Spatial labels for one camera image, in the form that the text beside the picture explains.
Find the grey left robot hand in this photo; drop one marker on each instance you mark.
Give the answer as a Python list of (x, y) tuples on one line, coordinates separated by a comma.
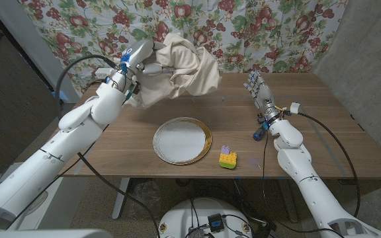
[(137, 54)]

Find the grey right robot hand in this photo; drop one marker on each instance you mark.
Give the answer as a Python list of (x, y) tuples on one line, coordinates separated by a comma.
[(263, 94)]

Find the beige jacket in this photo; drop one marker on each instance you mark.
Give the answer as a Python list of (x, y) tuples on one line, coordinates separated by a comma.
[(187, 66)]

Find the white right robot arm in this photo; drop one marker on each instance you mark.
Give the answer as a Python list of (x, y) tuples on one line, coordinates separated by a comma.
[(296, 162)]

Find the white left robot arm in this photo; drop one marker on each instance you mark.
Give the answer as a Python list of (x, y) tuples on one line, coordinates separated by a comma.
[(71, 139)]

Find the gold-rimmed paper plate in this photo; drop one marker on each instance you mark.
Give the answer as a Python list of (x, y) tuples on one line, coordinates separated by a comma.
[(182, 140)]

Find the floral fruit print backdrop cloth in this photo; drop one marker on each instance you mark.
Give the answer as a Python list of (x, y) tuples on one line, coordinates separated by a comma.
[(260, 33)]

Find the purple orange green toy bricks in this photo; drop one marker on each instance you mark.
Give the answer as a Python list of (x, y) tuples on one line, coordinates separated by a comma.
[(228, 159)]

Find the dark table leg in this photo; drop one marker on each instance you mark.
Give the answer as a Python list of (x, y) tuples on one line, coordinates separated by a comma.
[(288, 201)]

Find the black device on torso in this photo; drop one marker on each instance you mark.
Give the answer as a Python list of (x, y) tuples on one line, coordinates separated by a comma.
[(216, 222)]

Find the white table leg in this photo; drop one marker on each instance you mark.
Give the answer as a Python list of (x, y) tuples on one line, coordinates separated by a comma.
[(121, 198)]

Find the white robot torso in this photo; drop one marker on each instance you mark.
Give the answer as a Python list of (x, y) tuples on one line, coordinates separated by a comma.
[(180, 218)]

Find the blue object by wall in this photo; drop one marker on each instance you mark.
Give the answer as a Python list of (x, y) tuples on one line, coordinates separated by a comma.
[(61, 96)]

